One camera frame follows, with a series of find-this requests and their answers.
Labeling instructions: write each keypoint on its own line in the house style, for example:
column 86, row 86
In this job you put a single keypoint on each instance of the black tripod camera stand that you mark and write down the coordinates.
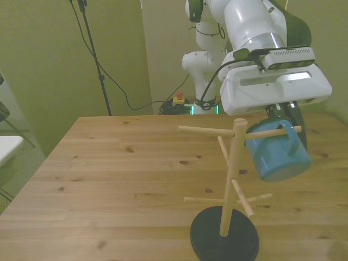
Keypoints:
column 94, row 54

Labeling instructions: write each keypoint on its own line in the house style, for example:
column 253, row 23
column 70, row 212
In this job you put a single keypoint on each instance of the white side table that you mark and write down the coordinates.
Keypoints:
column 8, row 146

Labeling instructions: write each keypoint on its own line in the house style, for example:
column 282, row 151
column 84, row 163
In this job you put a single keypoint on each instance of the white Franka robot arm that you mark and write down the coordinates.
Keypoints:
column 244, row 21

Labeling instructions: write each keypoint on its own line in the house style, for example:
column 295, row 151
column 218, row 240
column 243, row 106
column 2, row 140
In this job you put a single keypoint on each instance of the yellow emergency stop button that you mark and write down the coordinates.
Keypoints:
column 178, row 101

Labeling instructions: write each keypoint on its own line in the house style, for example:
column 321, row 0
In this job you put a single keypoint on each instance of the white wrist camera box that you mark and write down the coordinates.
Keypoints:
column 288, row 57

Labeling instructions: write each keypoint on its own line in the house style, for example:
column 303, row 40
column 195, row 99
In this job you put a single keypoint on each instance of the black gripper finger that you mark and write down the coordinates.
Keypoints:
column 297, row 114
column 274, row 112

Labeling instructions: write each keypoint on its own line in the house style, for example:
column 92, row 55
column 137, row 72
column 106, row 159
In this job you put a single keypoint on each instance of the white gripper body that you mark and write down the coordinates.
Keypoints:
column 272, row 92

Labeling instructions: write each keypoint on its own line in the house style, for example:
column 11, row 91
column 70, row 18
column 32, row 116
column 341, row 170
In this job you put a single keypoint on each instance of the wooden mug tree black base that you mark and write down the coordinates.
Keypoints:
column 232, row 176

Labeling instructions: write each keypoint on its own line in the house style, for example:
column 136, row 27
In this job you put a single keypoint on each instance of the blue enamel mug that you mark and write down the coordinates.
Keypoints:
column 280, row 163

